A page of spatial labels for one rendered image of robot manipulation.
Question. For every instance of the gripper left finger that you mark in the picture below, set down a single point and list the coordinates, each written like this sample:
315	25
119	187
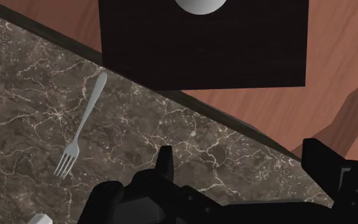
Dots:
147	192

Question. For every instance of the silver fork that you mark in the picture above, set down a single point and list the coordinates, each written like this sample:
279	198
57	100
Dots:
71	150

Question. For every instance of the white angular object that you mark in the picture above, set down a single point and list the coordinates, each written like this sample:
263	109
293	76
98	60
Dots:
40	219

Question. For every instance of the dark robot stand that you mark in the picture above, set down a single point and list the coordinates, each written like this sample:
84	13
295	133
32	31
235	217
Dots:
197	49

